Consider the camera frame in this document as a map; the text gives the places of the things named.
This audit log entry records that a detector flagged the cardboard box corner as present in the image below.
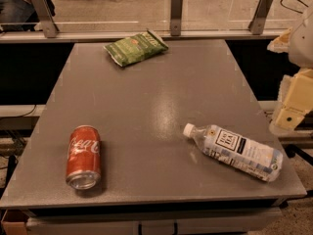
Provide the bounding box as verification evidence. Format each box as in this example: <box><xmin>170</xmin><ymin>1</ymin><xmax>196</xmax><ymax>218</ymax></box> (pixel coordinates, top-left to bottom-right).
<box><xmin>1</xmin><ymin>210</ymin><xmax>28</xmax><ymax>235</ymax></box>

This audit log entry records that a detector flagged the green chip bag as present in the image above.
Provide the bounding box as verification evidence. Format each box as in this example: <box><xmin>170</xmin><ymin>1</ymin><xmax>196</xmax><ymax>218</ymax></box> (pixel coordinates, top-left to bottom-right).
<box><xmin>104</xmin><ymin>30</ymin><xmax>168</xmax><ymax>68</ymax></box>

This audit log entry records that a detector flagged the red Coca-Cola can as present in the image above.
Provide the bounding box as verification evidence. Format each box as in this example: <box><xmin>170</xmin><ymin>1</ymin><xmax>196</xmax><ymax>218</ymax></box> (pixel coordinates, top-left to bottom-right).
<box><xmin>66</xmin><ymin>125</ymin><xmax>101</xmax><ymax>190</ymax></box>

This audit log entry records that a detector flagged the metal bracket post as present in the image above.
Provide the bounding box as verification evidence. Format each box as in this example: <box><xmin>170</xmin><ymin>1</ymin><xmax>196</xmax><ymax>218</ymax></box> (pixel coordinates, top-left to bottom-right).
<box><xmin>170</xmin><ymin>0</ymin><xmax>183</xmax><ymax>36</ymax></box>
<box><xmin>248</xmin><ymin>0</ymin><xmax>274</xmax><ymax>35</ymax></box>
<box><xmin>31</xmin><ymin>0</ymin><xmax>59</xmax><ymax>38</ymax></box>

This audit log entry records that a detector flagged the right metal bracket post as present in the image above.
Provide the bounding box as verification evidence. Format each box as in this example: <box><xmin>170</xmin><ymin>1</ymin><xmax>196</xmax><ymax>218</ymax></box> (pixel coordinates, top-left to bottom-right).
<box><xmin>248</xmin><ymin>0</ymin><xmax>274</xmax><ymax>35</ymax></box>

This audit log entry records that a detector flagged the middle metal bracket post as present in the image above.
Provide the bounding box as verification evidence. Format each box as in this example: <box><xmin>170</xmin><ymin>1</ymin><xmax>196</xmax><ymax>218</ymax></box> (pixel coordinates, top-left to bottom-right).
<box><xmin>170</xmin><ymin>0</ymin><xmax>183</xmax><ymax>36</ymax></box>

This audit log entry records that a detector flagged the left metal bracket post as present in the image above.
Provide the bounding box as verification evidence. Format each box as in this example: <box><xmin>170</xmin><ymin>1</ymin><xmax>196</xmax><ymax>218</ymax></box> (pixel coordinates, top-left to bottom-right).
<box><xmin>31</xmin><ymin>0</ymin><xmax>59</xmax><ymax>38</ymax></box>

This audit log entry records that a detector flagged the clear plastic water bottle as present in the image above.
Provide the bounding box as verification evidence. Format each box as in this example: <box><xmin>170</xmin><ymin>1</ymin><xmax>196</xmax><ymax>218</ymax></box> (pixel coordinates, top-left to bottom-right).
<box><xmin>183</xmin><ymin>123</ymin><xmax>284</xmax><ymax>182</ymax></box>

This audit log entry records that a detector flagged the white table drawer front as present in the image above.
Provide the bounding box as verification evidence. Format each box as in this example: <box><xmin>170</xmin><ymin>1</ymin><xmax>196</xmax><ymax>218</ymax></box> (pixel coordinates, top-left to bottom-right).
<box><xmin>26</xmin><ymin>208</ymin><xmax>282</xmax><ymax>235</ymax></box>

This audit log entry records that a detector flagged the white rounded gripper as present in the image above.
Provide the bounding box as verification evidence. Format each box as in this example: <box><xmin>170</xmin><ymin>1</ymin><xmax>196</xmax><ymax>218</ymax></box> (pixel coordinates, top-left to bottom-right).
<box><xmin>267</xmin><ymin>4</ymin><xmax>313</xmax><ymax>131</ymax></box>

